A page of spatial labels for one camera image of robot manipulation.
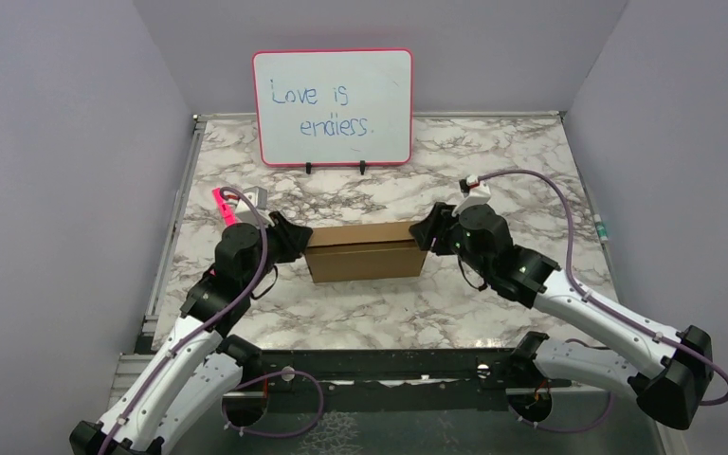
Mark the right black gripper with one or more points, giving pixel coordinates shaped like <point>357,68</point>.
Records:
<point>434,226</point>

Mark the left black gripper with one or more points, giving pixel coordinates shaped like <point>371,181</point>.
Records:
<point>295,238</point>

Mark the brown cardboard box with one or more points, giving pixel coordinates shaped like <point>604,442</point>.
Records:
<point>364,252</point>

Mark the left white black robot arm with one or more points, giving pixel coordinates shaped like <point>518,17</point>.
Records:
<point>200,359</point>

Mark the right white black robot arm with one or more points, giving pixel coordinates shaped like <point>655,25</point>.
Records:
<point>664,369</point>

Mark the pink marker pen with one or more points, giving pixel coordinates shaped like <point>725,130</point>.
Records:
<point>224,206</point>

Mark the pink framed whiteboard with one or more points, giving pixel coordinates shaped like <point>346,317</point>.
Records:
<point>334,107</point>

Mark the green white marker pen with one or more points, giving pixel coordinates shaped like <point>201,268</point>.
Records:
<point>601,229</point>

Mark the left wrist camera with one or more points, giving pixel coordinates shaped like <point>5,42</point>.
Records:
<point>247,212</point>

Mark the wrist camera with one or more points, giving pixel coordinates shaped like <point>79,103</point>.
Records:
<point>475,192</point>
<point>247,212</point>

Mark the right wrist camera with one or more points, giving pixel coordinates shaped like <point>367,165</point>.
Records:
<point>475,192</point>

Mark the aluminium front rail frame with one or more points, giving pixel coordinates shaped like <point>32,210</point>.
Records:
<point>243,382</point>

